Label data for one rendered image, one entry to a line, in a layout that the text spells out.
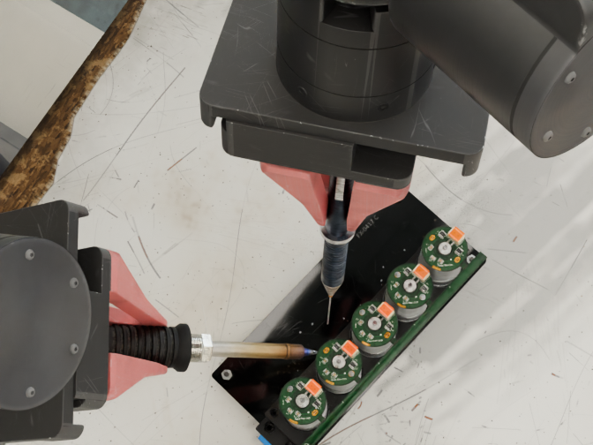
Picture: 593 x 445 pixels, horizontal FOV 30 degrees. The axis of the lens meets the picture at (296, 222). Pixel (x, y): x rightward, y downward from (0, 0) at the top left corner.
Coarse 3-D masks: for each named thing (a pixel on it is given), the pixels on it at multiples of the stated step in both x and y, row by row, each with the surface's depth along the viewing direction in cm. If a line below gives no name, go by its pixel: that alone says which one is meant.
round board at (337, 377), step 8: (328, 344) 59; (336, 344) 59; (320, 352) 59; (328, 352) 59; (336, 352) 59; (360, 352) 59; (320, 360) 59; (328, 360) 59; (352, 360) 59; (360, 360) 59; (320, 368) 59; (328, 368) 58; (344, 368) 58; (352, 368) 58; (360, 368) 58; (320, 376) 58; (328, 376) 58; (336, 376) 58; (344, 376) 58; (352, 376) 58; (336, 384) 58; (344, 384) 58
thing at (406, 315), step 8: (408, 280) 59; (408, 288) 59; (416, 288) 59; (392, 304) 60; (424, 304) 60; (400, 312) 61; (408, 312) 60; (416, 312) 61; (400, 320) 63; (408, 320) 63
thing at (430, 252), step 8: (432, 232) 60; (440, 232) 60; (424, 240) 60; (432, 240) 60; (440, 240) 60; (464, 240) 60; (424, 248) 60; (432, 248) 60; (456, 248) 60; (464, 248) 60; (424, 256) 60; (432, 256) 60; (440, 256) 60; (448, 256) 60; (456, 256) 60; (464, 256) 60; (432, 264) 60; (440, 264) 60; (448, 264) 60; (456, 264) 60
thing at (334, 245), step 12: (336, 180) 45; (348, 180) 45; (336, 192) 46; (348, 192) 46; (336, 204) 47; (348, 204) 47; (336, 216) 48; (324, 228) 49; (336, 228) 48; (324, 240) 50; (336, 240) 49; (348, 240) 49; (324, 252) 51; (336, 252) 50; (324, 264) 51; (336, 264) 51; (324, 276) 52; (336, 276) 52
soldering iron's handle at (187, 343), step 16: (112, 336) 54; (128, 336) 55; (144, 336) 55; (160, 336) 55; (176, 336) 55; (112, 352) 54; (128, 352) 54; (144, 352) 55; (160, 352) 55; (176, 352) 55; (176, 368) 56
